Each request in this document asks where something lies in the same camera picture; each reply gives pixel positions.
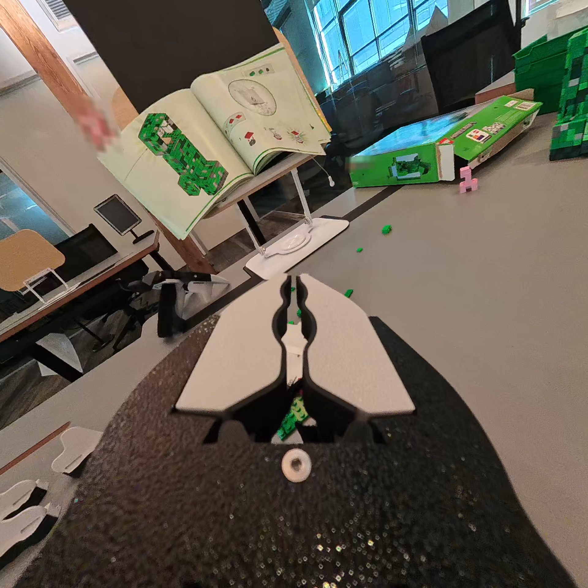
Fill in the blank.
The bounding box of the dark partition panel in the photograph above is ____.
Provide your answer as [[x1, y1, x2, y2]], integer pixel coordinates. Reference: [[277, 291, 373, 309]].
[[62, 0, 295, 111]]

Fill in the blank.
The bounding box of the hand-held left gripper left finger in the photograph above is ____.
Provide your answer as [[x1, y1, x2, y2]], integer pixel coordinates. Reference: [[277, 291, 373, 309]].
[[175, 275, 297, 443]]

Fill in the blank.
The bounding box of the white pull cord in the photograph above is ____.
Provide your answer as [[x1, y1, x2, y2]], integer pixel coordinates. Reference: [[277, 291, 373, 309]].
[[312, 155, 337, 187]]

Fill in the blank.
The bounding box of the white book stand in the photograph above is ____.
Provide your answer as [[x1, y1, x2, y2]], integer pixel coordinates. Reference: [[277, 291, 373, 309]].
[[110, 25, 350, 280]]

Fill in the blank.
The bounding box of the empty wooden book stand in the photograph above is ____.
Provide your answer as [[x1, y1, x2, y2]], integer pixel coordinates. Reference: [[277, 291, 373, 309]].
[[0, 229, 70, 304]]

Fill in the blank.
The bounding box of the open lego instruction booklet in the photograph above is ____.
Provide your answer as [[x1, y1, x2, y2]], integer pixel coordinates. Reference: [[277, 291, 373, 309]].
[[97, 43, 332, 240]]

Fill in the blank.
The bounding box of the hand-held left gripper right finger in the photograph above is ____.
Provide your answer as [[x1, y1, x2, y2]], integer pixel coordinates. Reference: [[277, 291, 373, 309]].
[[298, 274, 417, 443]]

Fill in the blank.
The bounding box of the wooden edged office desk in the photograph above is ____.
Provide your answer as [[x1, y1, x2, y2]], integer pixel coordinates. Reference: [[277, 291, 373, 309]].
[[0, 230, 161, 382]]

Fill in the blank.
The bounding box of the large green lego plate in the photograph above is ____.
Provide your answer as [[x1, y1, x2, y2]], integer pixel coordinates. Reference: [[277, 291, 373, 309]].
[[277, 393, 318, 443]]

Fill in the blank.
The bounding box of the green lego box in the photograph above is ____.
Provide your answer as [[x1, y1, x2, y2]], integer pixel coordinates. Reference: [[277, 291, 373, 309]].
[[349, 94, 544, 189]]

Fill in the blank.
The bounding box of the loose grey finger plate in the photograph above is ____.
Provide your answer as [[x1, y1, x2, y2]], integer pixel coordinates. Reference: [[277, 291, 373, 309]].
[[51, 427, 104, 476], [0, 479, 49, 522], [0, 504, 60, 559]]

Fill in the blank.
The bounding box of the green lego creeper model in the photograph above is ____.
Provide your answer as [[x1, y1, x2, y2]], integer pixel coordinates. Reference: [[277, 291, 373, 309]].
[[549, 25, 588, 161]]

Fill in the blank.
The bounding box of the stack of green plastic bins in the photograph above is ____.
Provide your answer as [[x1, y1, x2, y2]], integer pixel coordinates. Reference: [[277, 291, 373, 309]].
[[512, 25, 575, 115]]

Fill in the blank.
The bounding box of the tablet on black stand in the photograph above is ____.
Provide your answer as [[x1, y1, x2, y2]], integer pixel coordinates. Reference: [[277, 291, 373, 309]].
[[93, 194, 156, 245]]

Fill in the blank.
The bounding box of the spare black white gripper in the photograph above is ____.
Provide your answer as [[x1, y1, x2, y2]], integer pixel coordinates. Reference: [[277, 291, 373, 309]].
[[129, 270, 230, 340]]

